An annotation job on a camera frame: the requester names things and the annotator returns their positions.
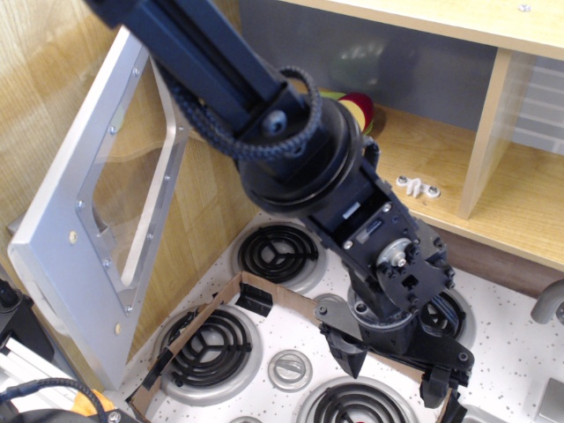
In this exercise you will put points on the silver microwave door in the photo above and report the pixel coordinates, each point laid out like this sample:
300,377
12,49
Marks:
86,247

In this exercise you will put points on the white door latch clip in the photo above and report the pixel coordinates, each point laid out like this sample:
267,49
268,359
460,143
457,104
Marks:
415,187

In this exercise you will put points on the front silver stove knob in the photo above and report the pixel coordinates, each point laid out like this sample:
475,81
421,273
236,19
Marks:
290,371

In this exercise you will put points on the stove burner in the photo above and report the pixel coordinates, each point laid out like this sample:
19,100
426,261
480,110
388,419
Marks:
345,399
283,252
218,362
447,320

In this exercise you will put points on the red toy fruit half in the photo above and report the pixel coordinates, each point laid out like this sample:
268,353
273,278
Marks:
357,108

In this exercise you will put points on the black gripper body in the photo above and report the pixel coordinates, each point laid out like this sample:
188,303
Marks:
396,266

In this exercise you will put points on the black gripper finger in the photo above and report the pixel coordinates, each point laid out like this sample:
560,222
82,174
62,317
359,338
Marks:
438,384
348,352

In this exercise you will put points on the front left stove burner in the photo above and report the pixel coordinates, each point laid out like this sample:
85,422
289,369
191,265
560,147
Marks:
218,362

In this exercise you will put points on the back left stove burner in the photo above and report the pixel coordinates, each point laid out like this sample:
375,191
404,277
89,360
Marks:
283,252

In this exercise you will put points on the front right stove burner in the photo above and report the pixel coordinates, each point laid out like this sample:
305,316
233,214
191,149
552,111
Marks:
345,399

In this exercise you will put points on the orange object bottom left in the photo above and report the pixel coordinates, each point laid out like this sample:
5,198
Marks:
83,405

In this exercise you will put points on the grey faucet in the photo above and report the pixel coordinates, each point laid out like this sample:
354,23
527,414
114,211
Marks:
549,304

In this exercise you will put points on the black device at left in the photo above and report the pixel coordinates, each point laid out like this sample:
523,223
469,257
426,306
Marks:
19,322

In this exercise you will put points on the cardboard strip frame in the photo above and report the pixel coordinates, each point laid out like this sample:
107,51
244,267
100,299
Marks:
259,296

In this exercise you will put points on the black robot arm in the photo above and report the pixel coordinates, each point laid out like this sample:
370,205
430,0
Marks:
302,156

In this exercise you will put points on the wooden shelf unit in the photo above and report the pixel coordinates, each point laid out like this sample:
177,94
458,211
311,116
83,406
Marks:
450,78

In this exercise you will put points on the back right stove burner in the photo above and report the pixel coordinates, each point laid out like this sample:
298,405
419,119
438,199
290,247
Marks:
447,320

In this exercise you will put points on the green plate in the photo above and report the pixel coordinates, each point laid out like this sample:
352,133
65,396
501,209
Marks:
348,106

